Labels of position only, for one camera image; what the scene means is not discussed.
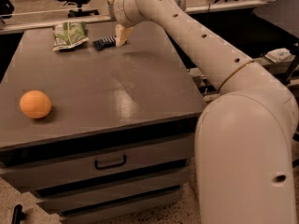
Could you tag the black drawer handle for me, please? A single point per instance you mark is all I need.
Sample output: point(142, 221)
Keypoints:
point(101, 165)

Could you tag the orange fruit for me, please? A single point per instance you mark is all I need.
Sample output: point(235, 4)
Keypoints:
point(35, 104)

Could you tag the blue rxbar blueberry bar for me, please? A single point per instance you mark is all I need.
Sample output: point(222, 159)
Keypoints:
point(105, 42)

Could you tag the white small box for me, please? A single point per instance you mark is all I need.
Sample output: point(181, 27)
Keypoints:
point(278, 55)

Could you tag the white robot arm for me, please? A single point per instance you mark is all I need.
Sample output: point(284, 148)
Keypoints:
point(243, 139)

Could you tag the green jalapeno chip bag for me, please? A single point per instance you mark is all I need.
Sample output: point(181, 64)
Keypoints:
point(68, 35)

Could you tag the grey drawer cabinet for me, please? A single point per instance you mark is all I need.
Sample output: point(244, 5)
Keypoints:
point(136, 100)

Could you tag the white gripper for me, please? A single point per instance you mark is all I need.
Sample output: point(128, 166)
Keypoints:
point(118, 7)

